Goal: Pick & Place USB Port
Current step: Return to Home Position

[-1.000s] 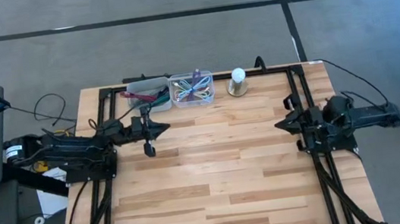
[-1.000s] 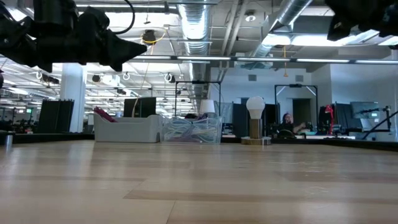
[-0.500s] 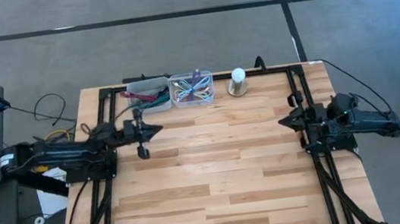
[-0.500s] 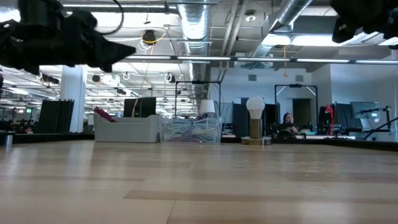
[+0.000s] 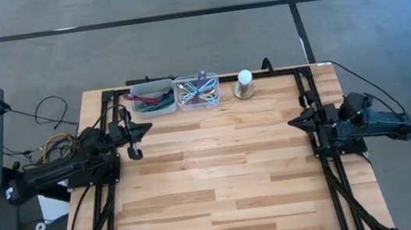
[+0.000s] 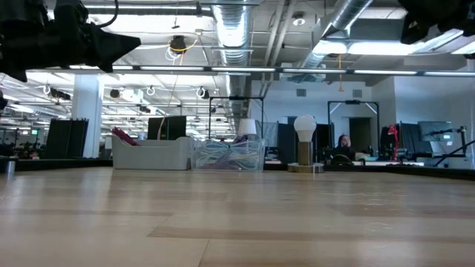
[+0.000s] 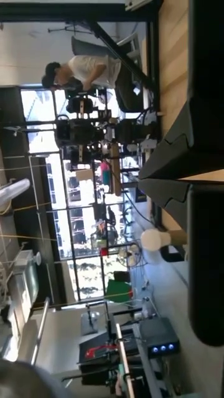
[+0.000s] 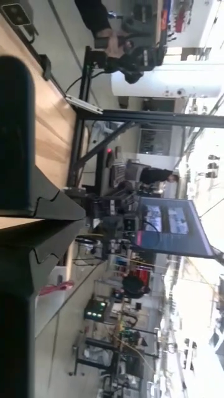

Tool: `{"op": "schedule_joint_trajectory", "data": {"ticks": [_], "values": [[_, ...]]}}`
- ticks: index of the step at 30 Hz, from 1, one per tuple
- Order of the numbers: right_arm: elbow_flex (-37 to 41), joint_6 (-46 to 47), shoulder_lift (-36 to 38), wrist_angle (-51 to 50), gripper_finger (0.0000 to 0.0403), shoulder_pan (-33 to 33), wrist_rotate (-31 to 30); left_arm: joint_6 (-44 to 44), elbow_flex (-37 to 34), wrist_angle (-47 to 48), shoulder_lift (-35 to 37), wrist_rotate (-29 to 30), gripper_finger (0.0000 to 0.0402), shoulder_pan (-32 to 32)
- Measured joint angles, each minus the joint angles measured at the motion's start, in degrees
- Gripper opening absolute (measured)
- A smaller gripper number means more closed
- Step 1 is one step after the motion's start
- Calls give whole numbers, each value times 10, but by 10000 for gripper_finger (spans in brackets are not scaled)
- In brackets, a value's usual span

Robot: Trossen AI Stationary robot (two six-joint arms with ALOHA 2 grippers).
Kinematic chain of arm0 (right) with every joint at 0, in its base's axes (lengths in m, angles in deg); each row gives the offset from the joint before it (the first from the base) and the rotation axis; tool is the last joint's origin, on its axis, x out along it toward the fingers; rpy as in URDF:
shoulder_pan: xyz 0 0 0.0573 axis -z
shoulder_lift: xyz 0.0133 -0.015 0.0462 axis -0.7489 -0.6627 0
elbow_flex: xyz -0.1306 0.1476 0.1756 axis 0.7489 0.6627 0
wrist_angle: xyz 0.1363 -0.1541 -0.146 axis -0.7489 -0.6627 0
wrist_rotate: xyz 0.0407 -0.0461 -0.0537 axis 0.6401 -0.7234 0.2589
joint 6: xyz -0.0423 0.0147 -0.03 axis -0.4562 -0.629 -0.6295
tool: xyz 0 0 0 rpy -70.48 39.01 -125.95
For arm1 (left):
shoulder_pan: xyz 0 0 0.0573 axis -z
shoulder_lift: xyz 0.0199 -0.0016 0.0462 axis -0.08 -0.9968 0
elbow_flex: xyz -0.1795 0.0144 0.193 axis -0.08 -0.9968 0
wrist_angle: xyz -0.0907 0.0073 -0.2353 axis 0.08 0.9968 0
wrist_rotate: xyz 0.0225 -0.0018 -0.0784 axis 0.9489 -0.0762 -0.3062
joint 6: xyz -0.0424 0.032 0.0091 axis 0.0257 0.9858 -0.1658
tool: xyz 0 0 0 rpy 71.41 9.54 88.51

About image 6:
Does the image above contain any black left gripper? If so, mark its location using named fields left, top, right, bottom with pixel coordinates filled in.
left=14, top=0, right=143, bottom=83

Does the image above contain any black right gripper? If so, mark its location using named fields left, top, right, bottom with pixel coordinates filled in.
left=397, top=0, right=475, bottom=46

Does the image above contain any maroon braided cable bundle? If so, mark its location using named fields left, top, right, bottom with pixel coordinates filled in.
left=111, top=126, right=141, bottom=147

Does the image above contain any light blue cable bundle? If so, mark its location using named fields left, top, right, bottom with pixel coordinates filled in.
left=194, top=140, right=263, bottom=171

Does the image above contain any white building column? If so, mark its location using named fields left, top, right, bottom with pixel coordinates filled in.
left=71, top=73, right=105, bottom=159

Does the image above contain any black monitor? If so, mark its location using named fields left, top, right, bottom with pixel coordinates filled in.
left=147, top=116, right=188, bottom=141

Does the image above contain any black cabinet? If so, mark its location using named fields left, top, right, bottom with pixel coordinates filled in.
left=43, top=118, right=90, bottom=160

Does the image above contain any white plastic bin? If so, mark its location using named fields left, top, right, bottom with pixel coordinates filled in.
left=111, top=135, right=194, bottom=171

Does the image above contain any grey monitor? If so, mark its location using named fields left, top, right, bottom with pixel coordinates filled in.
left=417, top=120, right=454, bottom=143

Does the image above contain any red hanging object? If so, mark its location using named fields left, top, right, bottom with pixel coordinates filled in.
left=387, top=124, right=400, bottom=151

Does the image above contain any long ceiling light bar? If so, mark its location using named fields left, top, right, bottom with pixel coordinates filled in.
left=25, top=65, right=475, bottom=77

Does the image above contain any person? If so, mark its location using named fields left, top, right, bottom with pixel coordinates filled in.
left=332, top=133, right=357, bottom=162

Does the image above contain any white bulb lamp brass base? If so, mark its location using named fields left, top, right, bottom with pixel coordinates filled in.
left=287, top=113, right=325, bottom=174

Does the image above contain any white lampshade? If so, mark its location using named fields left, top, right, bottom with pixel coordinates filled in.
left=237, top=118, right=258, bottom=136

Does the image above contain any black chair back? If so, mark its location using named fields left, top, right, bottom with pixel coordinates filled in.
left=330, top=154, right=356, bottom=167

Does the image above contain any clear plastic bin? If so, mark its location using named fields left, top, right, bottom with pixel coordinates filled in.
left=189, top=137, right=267, bottom=172

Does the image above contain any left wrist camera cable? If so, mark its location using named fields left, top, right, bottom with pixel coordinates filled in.
left=96, top=0, right=120, bottom=30

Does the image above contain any black ceiling device yellow cable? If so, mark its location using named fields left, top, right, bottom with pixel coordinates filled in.
left=168, top=34, right=200, bottom=56

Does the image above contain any yellow hanging cord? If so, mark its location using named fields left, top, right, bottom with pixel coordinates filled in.
left=336, top=54, right=345, bottom=93

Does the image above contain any black frame stand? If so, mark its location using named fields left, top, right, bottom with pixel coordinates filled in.
left=327, top=99, right=380, bottom=164

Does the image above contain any black table frame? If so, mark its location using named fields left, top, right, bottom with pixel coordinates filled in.
left=0, top=157, right=475, bottom=182

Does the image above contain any black hanging cable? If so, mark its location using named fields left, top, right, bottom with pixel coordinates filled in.
left=432, top=139, right=475, bottom=168

